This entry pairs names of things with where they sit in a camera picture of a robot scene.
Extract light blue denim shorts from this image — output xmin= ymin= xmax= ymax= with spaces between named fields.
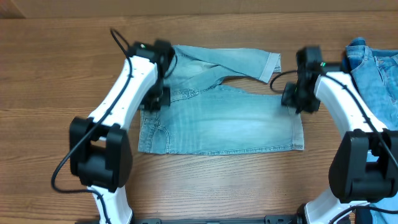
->
xmin=138 ymin=45 xmax=304 ymax=156

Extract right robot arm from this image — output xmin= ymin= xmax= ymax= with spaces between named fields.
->
xmin=264 ymin=46 xmax=397 ymax=224

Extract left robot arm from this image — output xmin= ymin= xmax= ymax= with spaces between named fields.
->
xmin=69 ymin=40 xmax=175 ymax=223

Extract medium blue denim jeans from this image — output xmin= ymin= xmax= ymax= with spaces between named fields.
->
xmin=341 ymin=37 xmax=398 ymax=224

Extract cardboard back panel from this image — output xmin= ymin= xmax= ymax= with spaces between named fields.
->
xmin=1 ymin=0 xmax=397 ymax=19

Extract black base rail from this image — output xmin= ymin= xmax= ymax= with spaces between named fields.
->
xmin=132 ymin=215 xmax=305 ymax=224

